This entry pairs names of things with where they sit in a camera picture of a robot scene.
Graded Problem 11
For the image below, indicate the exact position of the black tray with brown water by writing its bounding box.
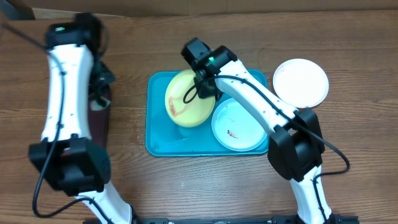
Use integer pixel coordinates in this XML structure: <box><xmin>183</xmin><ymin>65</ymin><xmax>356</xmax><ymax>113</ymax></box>
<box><xmin>88</xmin><ymin>91</ymin><xmax>112</xmax><ymax>149</ymax></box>

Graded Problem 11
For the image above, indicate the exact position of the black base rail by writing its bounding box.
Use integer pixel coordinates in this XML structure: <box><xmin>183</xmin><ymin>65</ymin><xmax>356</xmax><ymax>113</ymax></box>
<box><xmin>83</xmin><ymin>215</ymin><xmax>360</xmax><ymax>224</ymax></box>

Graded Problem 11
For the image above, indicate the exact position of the teal plastic serving tray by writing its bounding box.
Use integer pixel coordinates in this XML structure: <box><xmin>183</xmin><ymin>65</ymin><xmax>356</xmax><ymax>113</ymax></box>
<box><xmin>146</xmin><ymin>71</ymin><xmax>269</xmax><ymax>157</ymax></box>

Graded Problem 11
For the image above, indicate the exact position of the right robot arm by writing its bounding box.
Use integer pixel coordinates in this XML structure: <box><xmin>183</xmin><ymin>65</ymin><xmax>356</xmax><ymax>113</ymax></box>
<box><xmin>181</xmin><ymin>38</ymin><xmax>335</xmax><ymax>223</ymax></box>

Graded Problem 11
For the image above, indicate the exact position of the light blue plate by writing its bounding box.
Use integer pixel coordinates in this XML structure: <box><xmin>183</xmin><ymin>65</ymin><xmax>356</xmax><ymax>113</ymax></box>
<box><xmin>211</xmin><ymin>98</ymin><xmax>269</xmax><ymax>154</ymax></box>

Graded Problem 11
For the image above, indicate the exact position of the yellow-green plate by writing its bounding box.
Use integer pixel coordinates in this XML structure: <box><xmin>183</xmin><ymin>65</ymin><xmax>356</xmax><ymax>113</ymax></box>
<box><xmin>165</xmin><ymin>69</ymin><xmax>215</xmax><ymax>128</ymax></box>

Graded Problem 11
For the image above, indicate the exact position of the white plate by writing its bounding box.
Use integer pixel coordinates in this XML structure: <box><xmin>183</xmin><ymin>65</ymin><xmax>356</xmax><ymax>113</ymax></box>
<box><xmin>272</xmin><ymin>58</ymin><xmax>330</xmax><ymax>108</ymax></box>

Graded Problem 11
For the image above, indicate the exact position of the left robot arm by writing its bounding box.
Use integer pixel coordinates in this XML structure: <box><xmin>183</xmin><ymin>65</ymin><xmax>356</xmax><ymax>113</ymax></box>
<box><xmin>29</xmin><ymin>12</ymin><xmax>139</xmax><ymax>223</ymax></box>

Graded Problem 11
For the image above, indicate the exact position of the green and white sponge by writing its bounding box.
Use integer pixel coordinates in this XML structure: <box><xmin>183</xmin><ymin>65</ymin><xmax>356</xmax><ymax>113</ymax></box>
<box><xmin>90</xmin><ymin>101</ymin><xmax>108</xmax><ymax>111</ymax></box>

